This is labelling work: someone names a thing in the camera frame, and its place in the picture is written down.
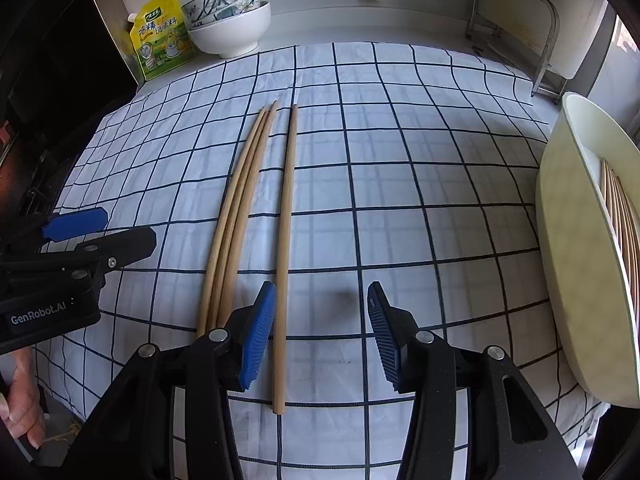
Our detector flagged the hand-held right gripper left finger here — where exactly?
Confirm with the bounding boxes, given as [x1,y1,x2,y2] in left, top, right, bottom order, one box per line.
[75,281,277,480]

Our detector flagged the bundle of wooden chopsticks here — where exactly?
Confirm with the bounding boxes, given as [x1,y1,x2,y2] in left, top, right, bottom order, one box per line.
[600,157,640,301]

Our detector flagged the yellow seasoning pouch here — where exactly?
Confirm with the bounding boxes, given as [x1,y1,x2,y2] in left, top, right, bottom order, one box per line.
[127,0,197,82]

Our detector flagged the white checked cloth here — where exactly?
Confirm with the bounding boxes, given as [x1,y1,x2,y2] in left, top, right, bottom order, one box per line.
[47,42,608,480]

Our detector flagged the person's left hand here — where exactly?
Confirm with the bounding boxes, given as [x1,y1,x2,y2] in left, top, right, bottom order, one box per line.
[0,347,47,451]

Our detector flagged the plain white bowl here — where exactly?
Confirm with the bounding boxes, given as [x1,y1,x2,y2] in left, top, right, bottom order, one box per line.
[187,0,272,59]

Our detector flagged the metal rack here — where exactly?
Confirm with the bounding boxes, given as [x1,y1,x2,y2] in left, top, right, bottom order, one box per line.
[465,0,568,103]

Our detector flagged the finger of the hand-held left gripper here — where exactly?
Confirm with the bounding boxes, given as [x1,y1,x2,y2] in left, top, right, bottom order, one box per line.
[5,206,109,251]
[10,226,157,286]

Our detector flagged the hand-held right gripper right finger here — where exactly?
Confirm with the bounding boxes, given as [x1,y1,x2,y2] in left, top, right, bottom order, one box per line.
[366,281,586,480]

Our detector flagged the stainless steel side panel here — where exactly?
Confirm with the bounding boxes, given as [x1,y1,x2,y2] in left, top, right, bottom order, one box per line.
[82,0,138,93]

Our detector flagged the cream oval plastic tray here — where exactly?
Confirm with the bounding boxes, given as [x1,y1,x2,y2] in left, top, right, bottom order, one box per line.
[535,91,640,409]

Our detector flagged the cream cutting board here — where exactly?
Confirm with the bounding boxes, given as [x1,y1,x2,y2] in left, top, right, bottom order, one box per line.
[480,0,616,81]

